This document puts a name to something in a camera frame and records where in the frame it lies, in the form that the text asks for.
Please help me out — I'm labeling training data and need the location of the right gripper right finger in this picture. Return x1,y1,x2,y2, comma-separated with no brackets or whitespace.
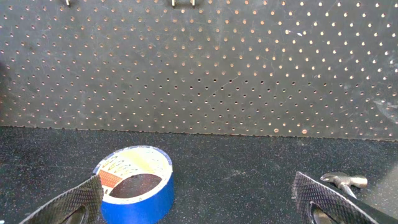
291,170,398,224

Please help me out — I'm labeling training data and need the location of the roll of blue tape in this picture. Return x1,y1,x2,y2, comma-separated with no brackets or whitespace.
92,145,175,224

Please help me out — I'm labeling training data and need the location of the black pegboard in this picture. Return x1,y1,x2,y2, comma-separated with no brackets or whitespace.
0,0,398,141

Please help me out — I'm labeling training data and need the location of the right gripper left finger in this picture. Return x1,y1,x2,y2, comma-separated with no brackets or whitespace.
18,174,104,224

